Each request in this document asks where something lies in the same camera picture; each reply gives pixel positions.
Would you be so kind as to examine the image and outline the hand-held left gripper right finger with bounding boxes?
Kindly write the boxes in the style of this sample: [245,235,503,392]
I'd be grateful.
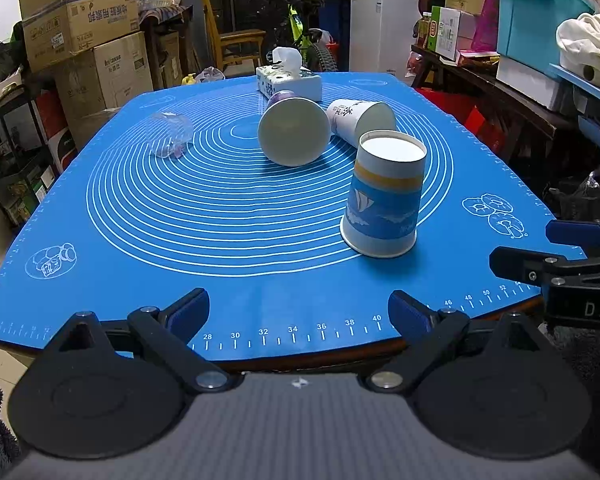
[365,290,556,394]

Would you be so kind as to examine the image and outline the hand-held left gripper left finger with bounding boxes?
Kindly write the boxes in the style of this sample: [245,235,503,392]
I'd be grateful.
[45,287,231,394]

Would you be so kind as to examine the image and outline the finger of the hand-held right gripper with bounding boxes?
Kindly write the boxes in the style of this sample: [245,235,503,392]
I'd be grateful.
[489,246,589,287]
[545,218,600,251]

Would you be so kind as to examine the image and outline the white purple paper cup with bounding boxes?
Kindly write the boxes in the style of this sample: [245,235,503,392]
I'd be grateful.
[257,89,332,168]

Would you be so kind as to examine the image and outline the blue sailboat paper cup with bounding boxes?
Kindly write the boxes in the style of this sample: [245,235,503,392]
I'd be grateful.
[340,130,428,260]

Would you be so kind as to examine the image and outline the clear plastic cup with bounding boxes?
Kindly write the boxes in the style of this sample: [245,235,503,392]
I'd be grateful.
[147,112,195,160]

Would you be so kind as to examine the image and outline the white printed paper cup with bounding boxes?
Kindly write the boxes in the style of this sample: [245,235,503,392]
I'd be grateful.
[326,98,397,149]

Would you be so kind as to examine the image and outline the black plastic bag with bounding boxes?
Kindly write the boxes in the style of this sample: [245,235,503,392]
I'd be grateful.
[544,169,600,222]

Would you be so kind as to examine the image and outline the blue silicone baking mat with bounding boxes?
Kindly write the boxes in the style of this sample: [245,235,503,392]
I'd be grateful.
[0,71,588,362]

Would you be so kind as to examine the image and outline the light blue plastic tray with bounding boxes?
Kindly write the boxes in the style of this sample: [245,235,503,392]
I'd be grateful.
[549,62,600,147]

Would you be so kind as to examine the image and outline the dark wooden side table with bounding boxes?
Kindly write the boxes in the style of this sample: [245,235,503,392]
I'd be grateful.
[410,44,581,163]

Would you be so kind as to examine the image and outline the white paper roll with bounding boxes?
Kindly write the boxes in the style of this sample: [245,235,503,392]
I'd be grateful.
[577,62,600,97]

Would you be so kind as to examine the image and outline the white foam box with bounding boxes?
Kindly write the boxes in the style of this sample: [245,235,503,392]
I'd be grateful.
[495,55,564,112]

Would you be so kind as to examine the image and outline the white crumpled cloth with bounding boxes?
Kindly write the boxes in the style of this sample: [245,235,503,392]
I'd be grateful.
[555,12,600,69]

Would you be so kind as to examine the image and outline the teal plastic storage bin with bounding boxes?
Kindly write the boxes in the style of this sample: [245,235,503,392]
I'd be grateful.
[493,0,597,79]

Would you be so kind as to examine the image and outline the pink bag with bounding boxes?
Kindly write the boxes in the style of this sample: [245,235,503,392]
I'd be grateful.
[472,0,501,52]

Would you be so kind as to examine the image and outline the red box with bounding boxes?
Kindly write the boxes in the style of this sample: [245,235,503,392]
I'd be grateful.
[34,89,79,172]

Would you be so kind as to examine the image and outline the black metal rack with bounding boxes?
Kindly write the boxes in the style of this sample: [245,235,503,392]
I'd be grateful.
[0,74,63,227]

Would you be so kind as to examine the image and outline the green white carton box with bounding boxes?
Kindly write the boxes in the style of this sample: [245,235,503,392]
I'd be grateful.
[426,6,462,61]

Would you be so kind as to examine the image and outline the clear plastic bag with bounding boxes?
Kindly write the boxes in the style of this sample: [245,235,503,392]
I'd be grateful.
[194,65,226,84]

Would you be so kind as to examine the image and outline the white blue tissue box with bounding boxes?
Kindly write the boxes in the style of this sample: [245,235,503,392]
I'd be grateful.
[255,46,324,104]

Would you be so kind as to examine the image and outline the large brown cardboard box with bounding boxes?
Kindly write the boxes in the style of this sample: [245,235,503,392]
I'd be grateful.
[54,31,155,112]

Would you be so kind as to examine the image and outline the white chest freezer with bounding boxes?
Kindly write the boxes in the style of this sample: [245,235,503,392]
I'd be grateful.
[349,0,424,79]

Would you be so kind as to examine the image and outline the wooden chair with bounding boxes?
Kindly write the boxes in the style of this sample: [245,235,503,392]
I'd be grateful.
[200,0,267,74]

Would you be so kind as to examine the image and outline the yellow black bicycle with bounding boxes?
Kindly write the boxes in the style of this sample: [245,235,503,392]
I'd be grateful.
[229,0,342,74]

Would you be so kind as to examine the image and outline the open brown cardboard box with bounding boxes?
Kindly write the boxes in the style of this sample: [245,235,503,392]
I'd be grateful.
[18,0,141,74]

